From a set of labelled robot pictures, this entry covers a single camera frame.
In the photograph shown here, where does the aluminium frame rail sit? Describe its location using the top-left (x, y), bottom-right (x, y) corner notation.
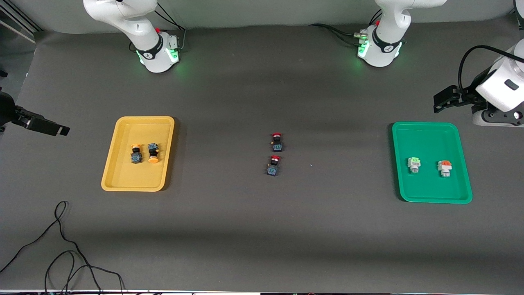
top-left (0, 6), bottom-right (41, 43)

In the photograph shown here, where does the loose thin black cable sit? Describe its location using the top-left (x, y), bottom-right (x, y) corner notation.
top-left (0, 200), bottom-right (125, 295)

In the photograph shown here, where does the yellow plastic tray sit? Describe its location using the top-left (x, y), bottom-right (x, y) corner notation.
top-left (101, 116), bottom-right (175, 192)

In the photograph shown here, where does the black left base cable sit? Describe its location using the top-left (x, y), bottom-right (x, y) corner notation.
top-left (308, 9), bottom-right (383, 46)

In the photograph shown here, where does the black base cable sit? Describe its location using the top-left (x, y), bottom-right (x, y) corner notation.
top-left (308, 9), bottom-right (383, 46)
top-left (154, 2), bottom-right (187, 52)

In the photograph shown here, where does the black right base cable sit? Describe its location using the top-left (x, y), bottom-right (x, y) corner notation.
top-left (154, 2), bottom-right (187, 52)

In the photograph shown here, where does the dark grey table mat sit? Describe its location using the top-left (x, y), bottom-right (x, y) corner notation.
top-left (0, 14), bottom-right (524, 293)

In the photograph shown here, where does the green plastic tray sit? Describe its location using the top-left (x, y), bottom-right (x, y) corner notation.
top-left (392, 121), bottom-right (473, 204)

